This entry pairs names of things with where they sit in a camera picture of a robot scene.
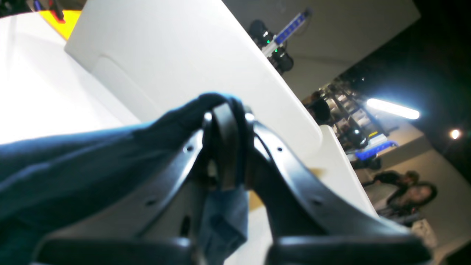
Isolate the person in background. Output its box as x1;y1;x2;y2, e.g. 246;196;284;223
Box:
362;170;438;227

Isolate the white table side panel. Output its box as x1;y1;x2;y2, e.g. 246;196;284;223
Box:
64;0;377;217

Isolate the overhead camera rig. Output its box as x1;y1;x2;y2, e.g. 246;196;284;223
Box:
248;8;313;75

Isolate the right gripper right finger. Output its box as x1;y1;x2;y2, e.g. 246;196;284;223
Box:
243;111;432;265

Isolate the dark blue t-shirt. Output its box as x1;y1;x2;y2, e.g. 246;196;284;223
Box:
0;93;244;265

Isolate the yellow object at table corner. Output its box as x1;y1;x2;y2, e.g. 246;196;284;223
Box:
38;10;81;41

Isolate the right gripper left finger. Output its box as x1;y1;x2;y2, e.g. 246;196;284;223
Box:
33;103;242;265

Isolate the bright ceiling light bar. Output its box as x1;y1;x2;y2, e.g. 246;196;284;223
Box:
366;98;420;120

